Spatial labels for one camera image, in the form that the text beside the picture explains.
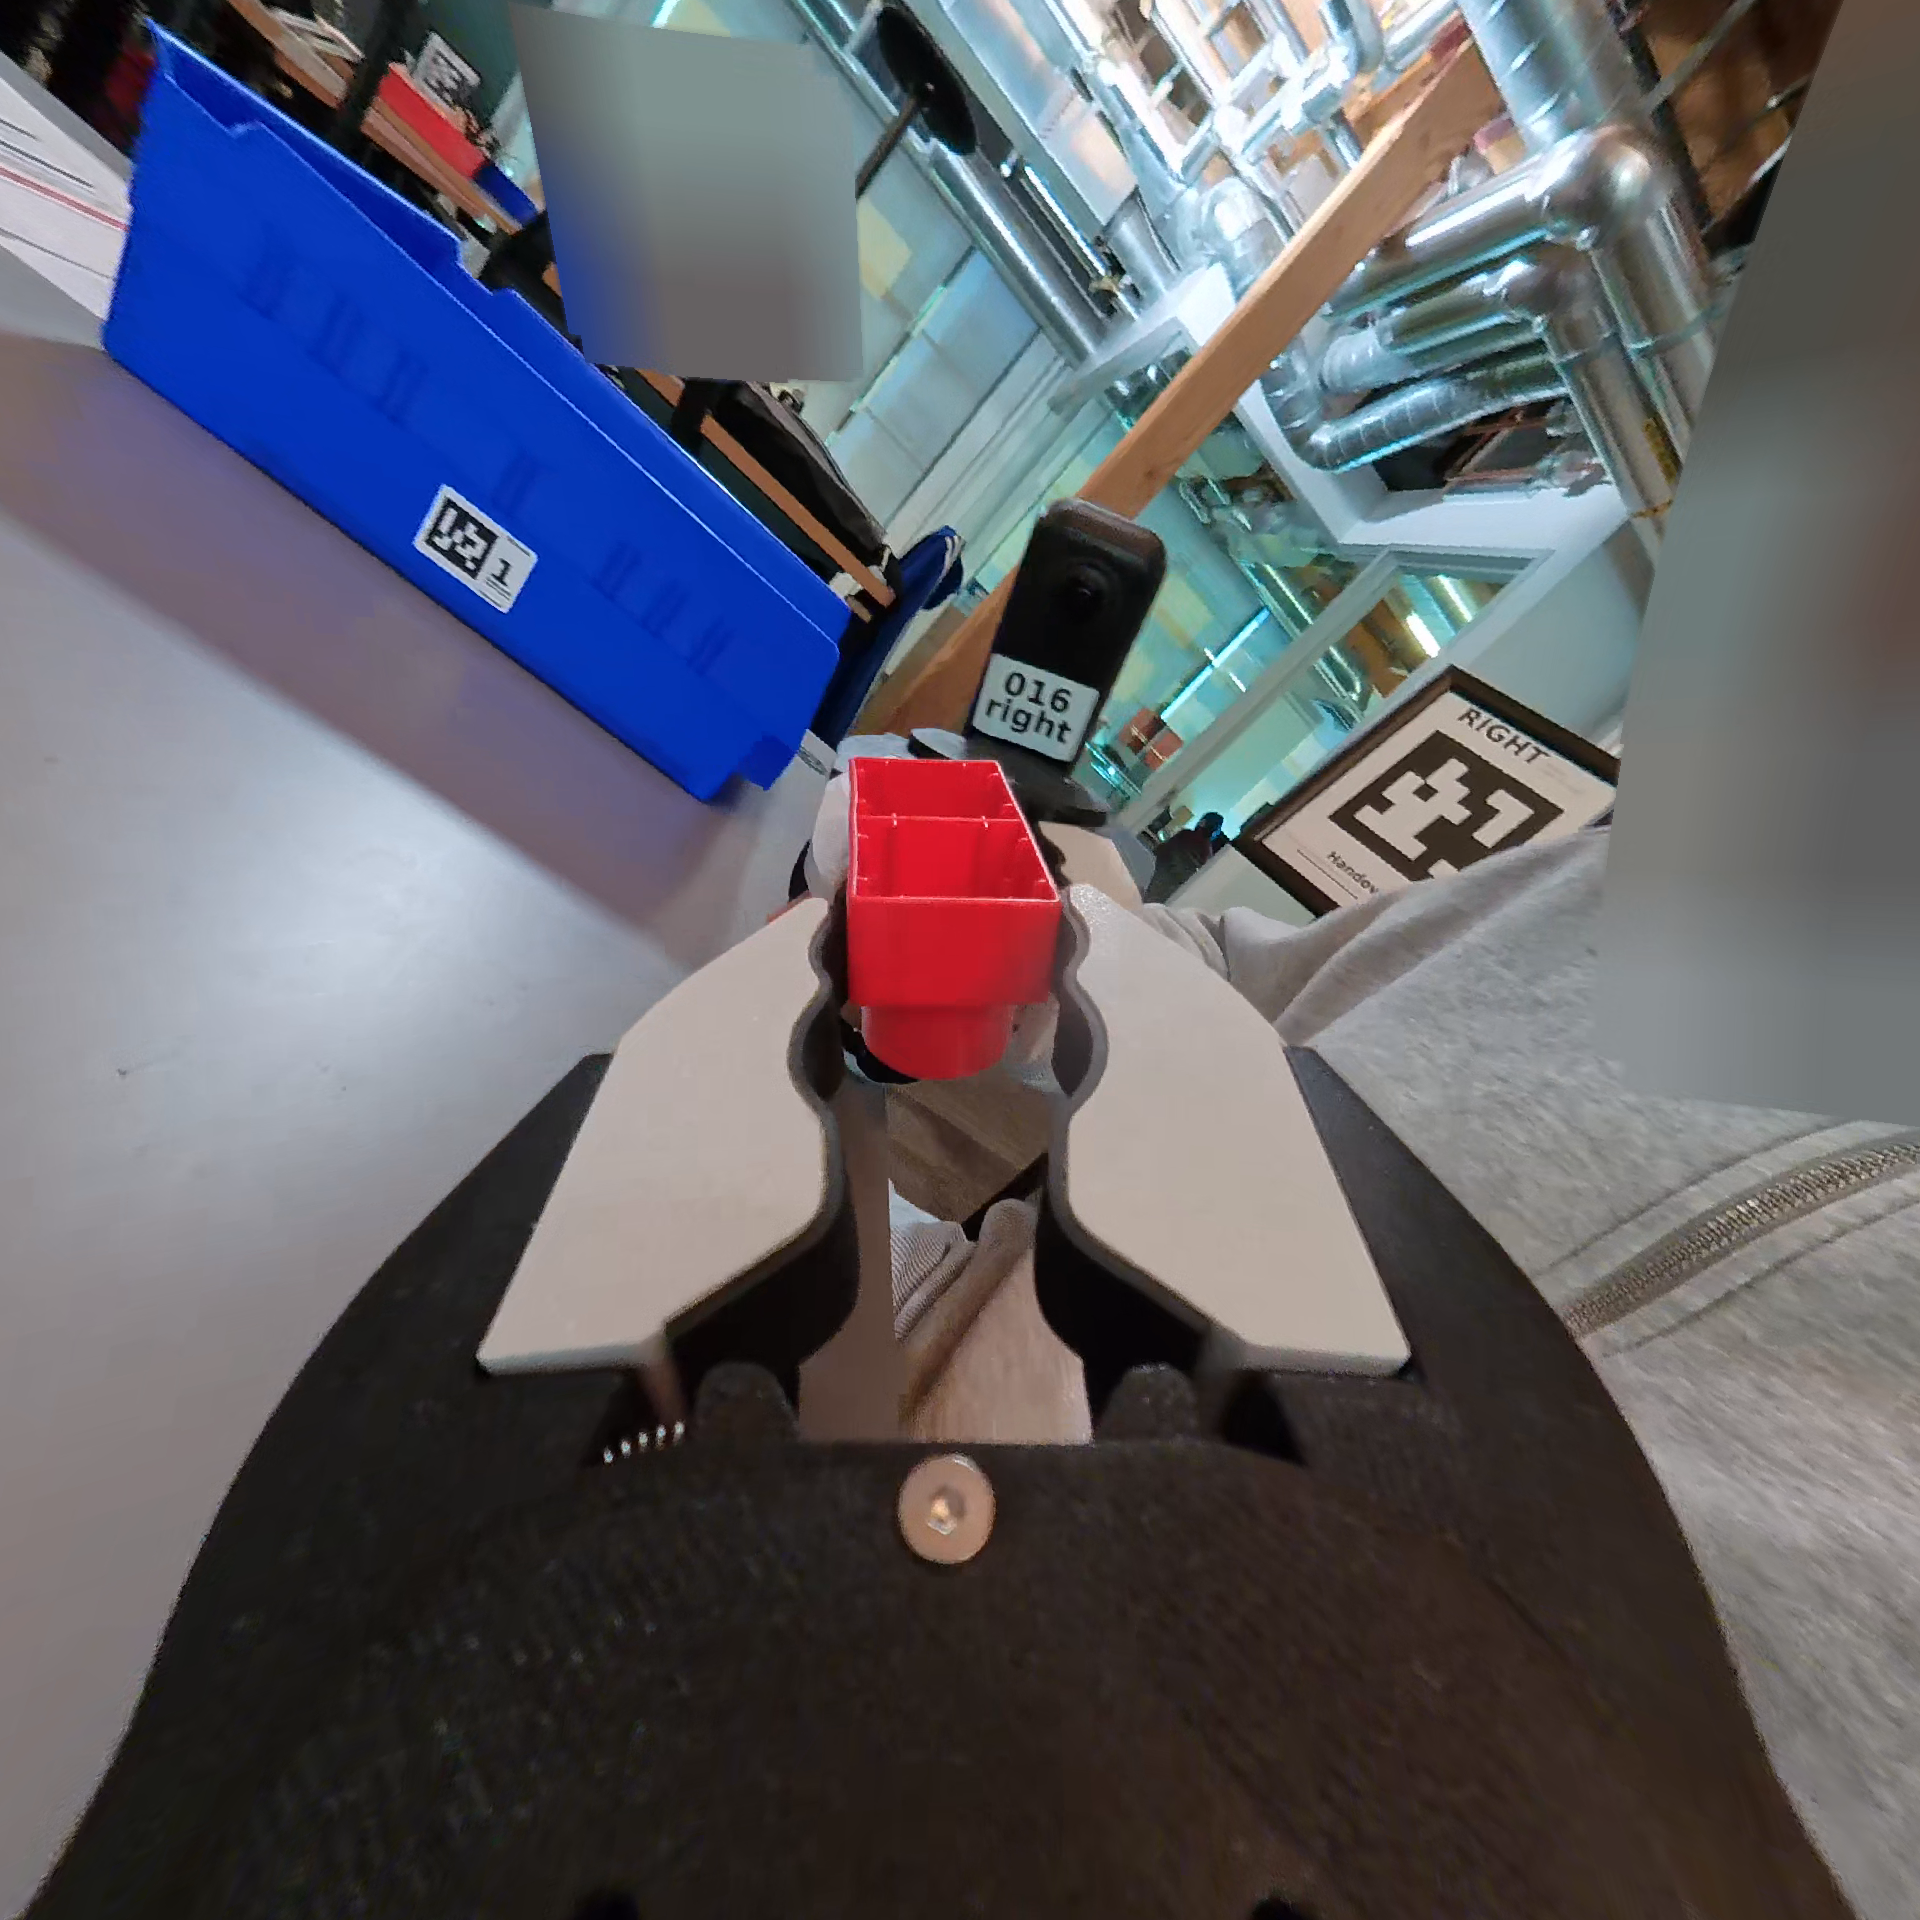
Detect red bin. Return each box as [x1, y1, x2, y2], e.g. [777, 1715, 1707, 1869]
[375, 66, 490, 169]

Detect black round fan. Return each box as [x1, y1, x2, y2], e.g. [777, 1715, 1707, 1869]
[875, 4, 981, 157]

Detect person's grey hoodie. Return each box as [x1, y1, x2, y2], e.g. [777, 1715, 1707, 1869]
[1231, 817, 1920, 1920]

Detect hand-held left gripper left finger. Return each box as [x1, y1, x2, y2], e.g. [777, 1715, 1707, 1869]
[475, 894, 862, 1379]

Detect silver duct pipes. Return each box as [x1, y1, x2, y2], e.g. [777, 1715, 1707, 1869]
[1252, 0, 1729, 530]

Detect red plastic block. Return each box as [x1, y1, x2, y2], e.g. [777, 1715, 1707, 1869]
[842, 757, 1069, 1086]

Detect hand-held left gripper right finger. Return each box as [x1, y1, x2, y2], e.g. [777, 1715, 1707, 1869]
[1043, 882, 1415, 1379]

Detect blue cloth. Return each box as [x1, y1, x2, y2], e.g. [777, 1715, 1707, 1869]
[806, 525, 966, 753]

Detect white paper sheet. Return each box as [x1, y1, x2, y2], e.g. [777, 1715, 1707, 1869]
[0, 52, 141, 320]

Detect wooden beam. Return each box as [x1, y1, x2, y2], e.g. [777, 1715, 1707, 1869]
[862, 33, 1502, 740]

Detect blue labelled plastic bin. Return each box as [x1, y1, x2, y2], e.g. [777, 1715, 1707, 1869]
[103, 23, 846, 807]

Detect framed marker board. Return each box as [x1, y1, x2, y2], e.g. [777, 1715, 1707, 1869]
[1233, 666, 1627, 920]

